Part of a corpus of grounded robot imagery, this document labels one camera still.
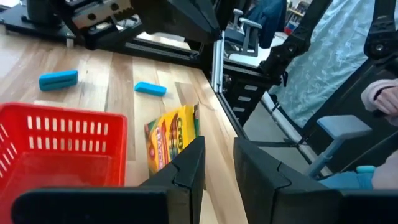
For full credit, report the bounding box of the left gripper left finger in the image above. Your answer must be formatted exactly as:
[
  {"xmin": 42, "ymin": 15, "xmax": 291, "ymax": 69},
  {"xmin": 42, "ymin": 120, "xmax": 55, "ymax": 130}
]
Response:
[{"xmin": 11, "ymin": 136, "xmax": 206, "ymax": 224}]

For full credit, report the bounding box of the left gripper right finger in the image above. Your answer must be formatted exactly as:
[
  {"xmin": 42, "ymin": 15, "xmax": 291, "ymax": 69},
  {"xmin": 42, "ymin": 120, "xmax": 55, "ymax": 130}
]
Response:
[{"xmin": 233, "ymin": 138, "xmax": 398, "ymax": 224}]

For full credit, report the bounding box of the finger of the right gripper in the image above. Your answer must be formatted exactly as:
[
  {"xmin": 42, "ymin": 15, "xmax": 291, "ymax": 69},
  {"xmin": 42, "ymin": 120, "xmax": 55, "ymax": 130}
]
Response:
[{"xmin": 130, "ymin": 0, "xmax": 221, "ymax": 44}]

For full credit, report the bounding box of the yellow crayon box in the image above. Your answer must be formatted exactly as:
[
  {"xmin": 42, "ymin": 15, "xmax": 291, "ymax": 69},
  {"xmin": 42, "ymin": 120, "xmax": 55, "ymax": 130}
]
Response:
[{"xmin": 144, "ymin": 104, "xmax": 200, "ymax": 177}]

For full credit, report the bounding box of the blue eraser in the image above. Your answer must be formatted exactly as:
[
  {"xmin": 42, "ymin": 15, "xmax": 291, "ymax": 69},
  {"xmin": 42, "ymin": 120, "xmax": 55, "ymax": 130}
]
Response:
[
  {"xmin": 134, "ymin": 81, "xmax": 167, "ymax": 97},
  {"xmin": 38, "ymin": 69, "xmax": 79, "ymax": 92}
]

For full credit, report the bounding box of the red plastic basket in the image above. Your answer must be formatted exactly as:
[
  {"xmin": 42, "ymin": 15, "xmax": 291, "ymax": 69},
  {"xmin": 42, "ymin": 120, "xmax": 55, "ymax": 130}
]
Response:
[{"xmin": 0, "ymin": 101, "xmax": 128, "ymax": 224}]

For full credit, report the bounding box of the silver aluminium upright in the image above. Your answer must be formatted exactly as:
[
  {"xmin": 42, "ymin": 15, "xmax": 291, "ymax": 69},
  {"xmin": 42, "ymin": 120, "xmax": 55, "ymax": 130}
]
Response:
[{"xmin": 210, "ymin": 29, "xmax": 225, "ymax": 93}]

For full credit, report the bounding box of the grey office chair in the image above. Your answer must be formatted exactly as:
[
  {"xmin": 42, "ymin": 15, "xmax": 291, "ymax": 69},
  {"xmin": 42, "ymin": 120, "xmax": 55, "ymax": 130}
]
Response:
[{"xmin": 224, "ymin": 8, "xmax": 264, "ymax": 58}]

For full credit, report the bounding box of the blue padded object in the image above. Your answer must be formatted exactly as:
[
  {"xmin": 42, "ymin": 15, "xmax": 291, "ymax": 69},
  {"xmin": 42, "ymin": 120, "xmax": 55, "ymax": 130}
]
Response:
[{"xmin": 319, "ymin": 165, "xmax": 376, "ymax": 190}]

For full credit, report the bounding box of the blue jacket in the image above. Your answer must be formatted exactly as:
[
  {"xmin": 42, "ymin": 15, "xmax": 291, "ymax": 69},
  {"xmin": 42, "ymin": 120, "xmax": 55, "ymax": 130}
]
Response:
[{"xmin": 245, "ymin": 0, "xmax": 287, "ymax": 49}]

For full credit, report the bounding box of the grey chair armrest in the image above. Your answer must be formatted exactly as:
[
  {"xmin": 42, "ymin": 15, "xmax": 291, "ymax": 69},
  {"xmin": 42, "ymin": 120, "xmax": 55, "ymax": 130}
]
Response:
[{"xmin": 306, "ymin": 114, "xmax": 373, "ymax": 179}]

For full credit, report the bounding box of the person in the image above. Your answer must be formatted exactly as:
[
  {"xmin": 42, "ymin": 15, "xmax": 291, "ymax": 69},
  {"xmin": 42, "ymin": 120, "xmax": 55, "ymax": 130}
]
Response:
[{"xmin": 360, "ymin": 78, "xmax": 398, "ymax": 190}]

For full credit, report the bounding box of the light blue patterned cloth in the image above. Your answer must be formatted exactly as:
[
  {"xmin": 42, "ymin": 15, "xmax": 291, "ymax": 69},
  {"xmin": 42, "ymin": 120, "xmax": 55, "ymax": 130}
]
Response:
[{"xmin": 269, "ymin": 0, "xmax": 376, "ymax": 128}]

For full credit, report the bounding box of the person's hand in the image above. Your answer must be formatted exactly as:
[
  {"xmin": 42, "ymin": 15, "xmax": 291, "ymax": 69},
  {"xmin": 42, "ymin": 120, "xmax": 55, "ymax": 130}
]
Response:
[{"xmin": 374, "ymin": 86, "xmax": 398, "ymax": 116}]

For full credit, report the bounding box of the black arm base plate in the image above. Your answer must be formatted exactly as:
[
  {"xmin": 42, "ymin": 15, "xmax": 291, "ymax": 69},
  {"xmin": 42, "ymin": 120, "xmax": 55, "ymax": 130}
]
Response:
[{"xmin": 0, "ymin": 4, "xmax": 77, "ymax": 41}]

